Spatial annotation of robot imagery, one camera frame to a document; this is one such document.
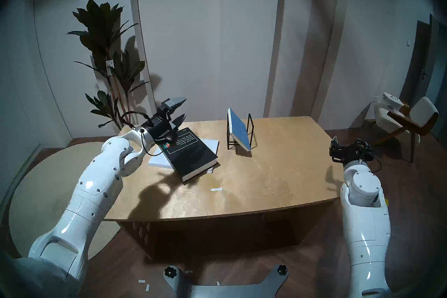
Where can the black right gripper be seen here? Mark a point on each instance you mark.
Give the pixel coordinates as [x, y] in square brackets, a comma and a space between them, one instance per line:
[351, 155]

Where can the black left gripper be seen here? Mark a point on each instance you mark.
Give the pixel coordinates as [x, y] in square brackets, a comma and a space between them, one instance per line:
[162, 129]

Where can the thick black hardcover book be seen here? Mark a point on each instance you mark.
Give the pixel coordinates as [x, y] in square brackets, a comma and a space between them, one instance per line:
[192, 157]

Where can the large white paperback book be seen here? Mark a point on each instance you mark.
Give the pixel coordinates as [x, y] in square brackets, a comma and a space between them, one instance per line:
[211, 145]

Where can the blue cloth-covered book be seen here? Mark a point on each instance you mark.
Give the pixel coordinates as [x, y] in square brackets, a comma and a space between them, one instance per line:
[239, 128]

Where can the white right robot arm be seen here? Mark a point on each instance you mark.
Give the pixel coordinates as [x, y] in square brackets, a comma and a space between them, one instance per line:
[365, 217]

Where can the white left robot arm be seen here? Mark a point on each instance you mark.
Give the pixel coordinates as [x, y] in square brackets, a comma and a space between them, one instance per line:
[94, 189]

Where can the white plastic container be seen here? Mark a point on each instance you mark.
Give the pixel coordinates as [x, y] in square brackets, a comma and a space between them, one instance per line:
[392, 101]

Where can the white plant tag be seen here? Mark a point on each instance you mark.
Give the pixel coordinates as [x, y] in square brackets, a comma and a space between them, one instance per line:
[110, 68]

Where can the white wooden armchair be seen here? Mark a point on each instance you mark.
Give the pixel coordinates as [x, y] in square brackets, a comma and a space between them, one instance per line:
[424, 110]

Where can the dark door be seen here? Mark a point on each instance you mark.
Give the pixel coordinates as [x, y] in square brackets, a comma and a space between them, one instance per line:
[420, 56]

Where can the tall green potted plant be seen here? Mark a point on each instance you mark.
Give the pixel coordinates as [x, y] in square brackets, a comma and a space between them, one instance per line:
[99, 21]

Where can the black base knob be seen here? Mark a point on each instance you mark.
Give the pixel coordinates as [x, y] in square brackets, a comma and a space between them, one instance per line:
[170, 271]
[282, 269]

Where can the round beige rug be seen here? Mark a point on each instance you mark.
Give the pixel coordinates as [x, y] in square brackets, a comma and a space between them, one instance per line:
[42, 189]

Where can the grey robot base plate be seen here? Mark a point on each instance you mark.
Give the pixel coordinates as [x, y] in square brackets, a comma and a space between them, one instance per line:
[223, 290]

